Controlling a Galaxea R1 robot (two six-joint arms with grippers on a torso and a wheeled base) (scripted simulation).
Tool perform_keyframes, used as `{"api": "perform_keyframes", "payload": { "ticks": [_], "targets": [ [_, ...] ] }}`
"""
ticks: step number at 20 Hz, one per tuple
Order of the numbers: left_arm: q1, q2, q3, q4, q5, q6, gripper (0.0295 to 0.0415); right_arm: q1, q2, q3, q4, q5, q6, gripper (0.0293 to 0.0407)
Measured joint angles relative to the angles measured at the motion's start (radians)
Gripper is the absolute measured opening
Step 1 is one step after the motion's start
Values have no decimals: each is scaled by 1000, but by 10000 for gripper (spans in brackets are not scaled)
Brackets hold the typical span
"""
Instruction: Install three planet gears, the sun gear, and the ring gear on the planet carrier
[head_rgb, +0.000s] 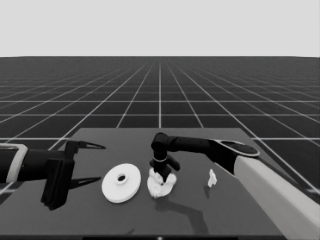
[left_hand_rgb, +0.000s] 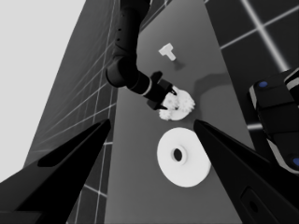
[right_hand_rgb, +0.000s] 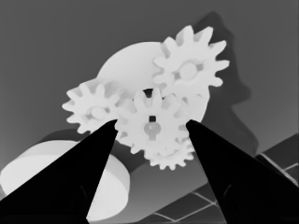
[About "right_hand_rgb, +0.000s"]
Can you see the white toothed gear with keyed hole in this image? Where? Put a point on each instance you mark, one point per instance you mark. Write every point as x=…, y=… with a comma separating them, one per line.
x=134, y=119

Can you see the large thick white disc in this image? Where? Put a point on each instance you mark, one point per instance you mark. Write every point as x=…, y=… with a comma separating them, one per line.
x=35, y=157

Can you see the small white toothed gear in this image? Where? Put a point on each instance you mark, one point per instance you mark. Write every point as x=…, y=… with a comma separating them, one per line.
x=180, y=153

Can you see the medium white toothed gear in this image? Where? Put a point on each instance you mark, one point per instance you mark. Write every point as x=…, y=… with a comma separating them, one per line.
x=83, y=104

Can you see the white round carrier with pins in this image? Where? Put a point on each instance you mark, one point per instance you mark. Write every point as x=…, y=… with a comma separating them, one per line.
x=130, y=68

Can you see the large white toothed gear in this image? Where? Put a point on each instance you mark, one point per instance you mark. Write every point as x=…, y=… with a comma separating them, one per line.
x=187, y=49

